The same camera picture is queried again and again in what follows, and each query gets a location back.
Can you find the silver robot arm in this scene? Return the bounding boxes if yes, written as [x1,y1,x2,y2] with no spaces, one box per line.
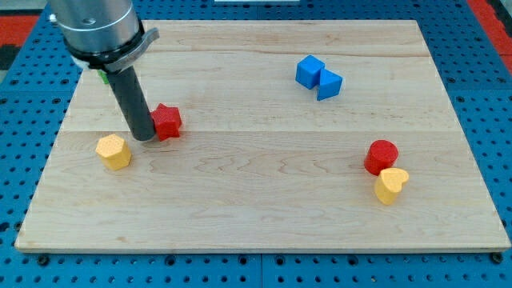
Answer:
[48,0,159,74]

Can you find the red star block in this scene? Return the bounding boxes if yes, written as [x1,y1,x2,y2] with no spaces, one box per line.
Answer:
[150,103,182,142]

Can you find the wooden board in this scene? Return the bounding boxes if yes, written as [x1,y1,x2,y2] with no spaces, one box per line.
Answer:
[15,20,510,254]

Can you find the blue cube block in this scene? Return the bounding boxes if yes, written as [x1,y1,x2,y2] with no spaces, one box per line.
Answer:
[295,55,325,90]

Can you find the blue triangle block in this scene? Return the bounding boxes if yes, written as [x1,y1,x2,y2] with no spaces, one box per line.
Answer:
[317,69,343,101]

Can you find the red cylinder block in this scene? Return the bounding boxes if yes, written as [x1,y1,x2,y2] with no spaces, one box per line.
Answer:
[363,139,399,175]

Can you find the yellow heart block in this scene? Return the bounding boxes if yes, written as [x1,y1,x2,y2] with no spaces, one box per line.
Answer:
[374,168,410,205]

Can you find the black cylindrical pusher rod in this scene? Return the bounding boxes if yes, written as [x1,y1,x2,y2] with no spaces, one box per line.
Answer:
[106,67,156,141]

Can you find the yellow hexagon block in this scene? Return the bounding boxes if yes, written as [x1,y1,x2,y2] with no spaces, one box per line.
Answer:
[95,134,132,170]

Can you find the green block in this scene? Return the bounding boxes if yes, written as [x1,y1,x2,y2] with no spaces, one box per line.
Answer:
[97,70,110,85]

